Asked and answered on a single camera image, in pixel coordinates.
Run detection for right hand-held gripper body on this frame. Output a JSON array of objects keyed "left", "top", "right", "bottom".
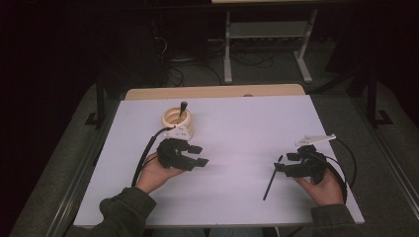
[{"left": 285, "top": 133, "right": 337, "bottom": 186}]

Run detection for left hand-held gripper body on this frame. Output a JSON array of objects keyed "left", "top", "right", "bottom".
[{"left": 156, "top": 125, "right": 199, "bottom": 172}]

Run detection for thin black pencil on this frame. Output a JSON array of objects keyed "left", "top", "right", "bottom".
[{"left": 262, "top": 155, "right": 284, "bottom": 201}]

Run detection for cream ribbed holder cup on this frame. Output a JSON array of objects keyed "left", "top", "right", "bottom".
[{"left": 160, "top": 107, "right": 195, "bottom": 138}]

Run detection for black makeup brush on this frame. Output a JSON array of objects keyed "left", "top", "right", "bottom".
[{"left": 177, "top": 101, "right": 189, "bottom": 124}]

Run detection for person's left hand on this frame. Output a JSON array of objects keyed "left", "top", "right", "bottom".
[{"left": 135, "top": 152, "right": 186, "bottom": 195}]

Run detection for person's right hand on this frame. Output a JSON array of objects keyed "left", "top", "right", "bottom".
[{"left": 294, "top": 169, "right": 345, "bottom": 207}]

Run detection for white board sheet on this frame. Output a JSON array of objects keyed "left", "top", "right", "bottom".
[{"left": 72, "top": 94, "right": 366, "bottom": 228}]

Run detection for wooden table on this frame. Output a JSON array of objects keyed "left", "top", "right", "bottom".
[{"left": 124, "top": 83, "right": 306, "bottom": 102}]

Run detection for black metal stand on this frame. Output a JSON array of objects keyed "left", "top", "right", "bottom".
[
  {"left": 365, "top": 67, "right": 394, "bottom": 129},
  {"left": 84, "top": 73, "right": 107, "bottom": 129}
]

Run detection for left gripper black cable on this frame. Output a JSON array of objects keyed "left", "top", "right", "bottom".
[{"left": 130, "top": 126, "right": 175, "bottom": 188}]

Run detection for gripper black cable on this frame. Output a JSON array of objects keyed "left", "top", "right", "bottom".
[
  {"left": 314, "top": 137, "right": 359, "bottom": 204},
  {"left": 130, "top": 126, "right": 175, "bottom": 188}
]

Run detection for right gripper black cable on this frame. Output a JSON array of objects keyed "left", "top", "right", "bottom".
[{"left": 314, "top": 137, "right": 359, "bottom": 204}]

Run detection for black floor cables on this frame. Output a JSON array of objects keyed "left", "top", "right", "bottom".
[{"left": 154, "top": 36, "right": 275, "bottom": 87}]

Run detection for aluminium frame rail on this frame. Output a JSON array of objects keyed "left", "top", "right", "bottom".
[
  {"left": 45, "top": 98, "right": 122, "bottom": 237},
  {"left": 349, "top": 97, "right": 419, "bottom": 211}
]

